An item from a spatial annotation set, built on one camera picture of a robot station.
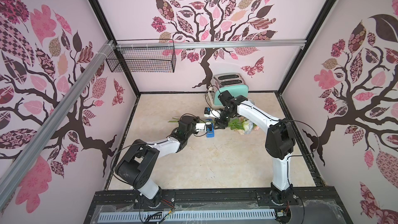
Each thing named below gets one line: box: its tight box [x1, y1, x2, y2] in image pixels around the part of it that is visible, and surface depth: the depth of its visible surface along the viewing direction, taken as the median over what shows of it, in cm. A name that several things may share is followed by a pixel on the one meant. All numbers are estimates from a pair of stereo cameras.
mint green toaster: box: [205, 72, 249, 109], surface depth 106 cm
